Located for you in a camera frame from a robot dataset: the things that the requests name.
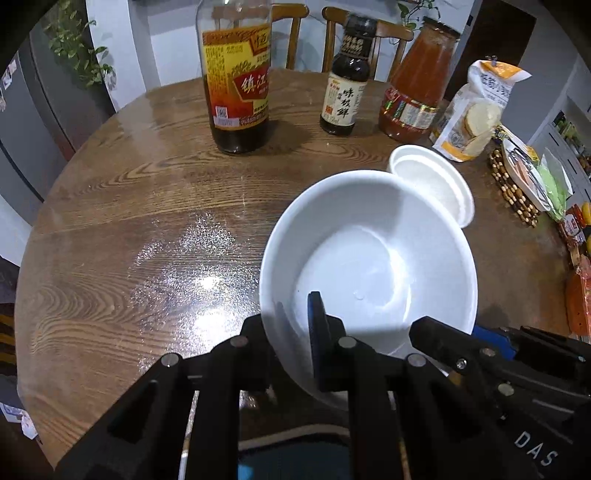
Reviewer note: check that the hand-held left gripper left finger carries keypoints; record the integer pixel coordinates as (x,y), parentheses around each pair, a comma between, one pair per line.
(258,341)

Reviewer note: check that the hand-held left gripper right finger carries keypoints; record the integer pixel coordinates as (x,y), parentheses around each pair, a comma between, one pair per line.
(318,341)

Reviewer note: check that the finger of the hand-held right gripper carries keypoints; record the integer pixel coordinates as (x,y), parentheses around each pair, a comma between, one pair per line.
(438,337)
(496,341)

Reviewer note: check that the medium deep white bowl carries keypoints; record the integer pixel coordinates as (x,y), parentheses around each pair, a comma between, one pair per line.
(369,258)

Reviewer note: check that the small shallow white bowl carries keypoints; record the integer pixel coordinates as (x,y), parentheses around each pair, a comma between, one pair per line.
(434,184)

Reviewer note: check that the orange packet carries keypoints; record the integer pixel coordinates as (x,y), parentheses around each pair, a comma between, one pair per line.
(579,300)

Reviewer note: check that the green packet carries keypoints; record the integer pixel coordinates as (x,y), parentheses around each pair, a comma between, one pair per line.
(554,184)

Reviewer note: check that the white oblong dish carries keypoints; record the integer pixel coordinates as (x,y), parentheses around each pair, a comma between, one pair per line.
(521,175)

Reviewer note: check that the bag of round crackers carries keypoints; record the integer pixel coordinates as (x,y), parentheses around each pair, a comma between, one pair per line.
(471,124)

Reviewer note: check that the small dark soy sauce bottle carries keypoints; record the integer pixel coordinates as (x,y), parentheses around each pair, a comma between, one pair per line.
(341,101)

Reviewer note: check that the tall vinegar bottle yellow label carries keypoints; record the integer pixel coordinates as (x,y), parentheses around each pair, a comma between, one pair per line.
(235,92)

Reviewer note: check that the red sauce glass bottle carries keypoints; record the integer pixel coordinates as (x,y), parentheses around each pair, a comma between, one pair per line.
(415,83)

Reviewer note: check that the dark door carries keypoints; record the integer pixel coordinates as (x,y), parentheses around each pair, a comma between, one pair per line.
(485,41)

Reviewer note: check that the grey refrigerator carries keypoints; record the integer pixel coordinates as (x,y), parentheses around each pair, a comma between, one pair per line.
(41,129)

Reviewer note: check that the green vine plant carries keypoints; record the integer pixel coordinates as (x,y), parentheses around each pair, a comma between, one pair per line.
(418,16)
(76,46)

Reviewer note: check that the group of fridge magnet photos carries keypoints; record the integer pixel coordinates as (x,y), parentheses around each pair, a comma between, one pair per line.
(8,83)

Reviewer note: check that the white wall shelf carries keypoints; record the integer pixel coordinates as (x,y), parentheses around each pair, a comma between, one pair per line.
(572,134)

